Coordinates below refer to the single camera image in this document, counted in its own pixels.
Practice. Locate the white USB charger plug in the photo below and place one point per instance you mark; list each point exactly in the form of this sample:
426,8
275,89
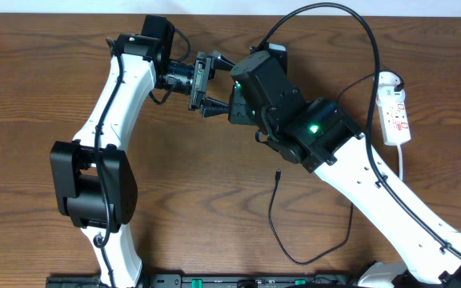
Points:
389,83

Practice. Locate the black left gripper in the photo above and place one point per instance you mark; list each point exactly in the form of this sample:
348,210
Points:
197,81

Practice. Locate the white power strip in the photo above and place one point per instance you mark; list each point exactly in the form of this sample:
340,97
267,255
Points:
393,116

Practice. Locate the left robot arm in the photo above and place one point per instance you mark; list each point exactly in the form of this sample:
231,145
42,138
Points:
94,183

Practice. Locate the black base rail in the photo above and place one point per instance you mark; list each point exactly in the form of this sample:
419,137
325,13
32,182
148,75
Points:
179,281

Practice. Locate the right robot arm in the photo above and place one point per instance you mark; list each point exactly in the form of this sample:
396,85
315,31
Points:
327,142

